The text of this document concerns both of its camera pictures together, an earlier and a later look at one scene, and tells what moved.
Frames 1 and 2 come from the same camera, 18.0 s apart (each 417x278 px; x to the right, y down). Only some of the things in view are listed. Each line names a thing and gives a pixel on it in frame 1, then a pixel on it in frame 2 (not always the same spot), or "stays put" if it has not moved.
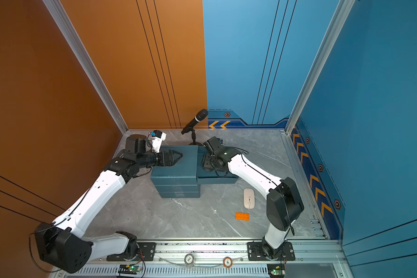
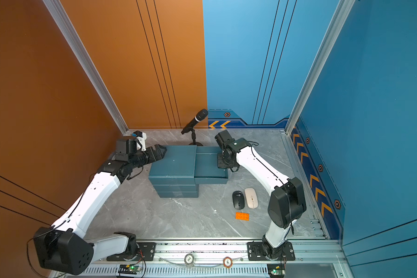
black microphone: (199, 117) stays put
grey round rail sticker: (189, 258) stays put
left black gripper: (165, 163) -> (153, 157)
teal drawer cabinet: (179, 180) stays put
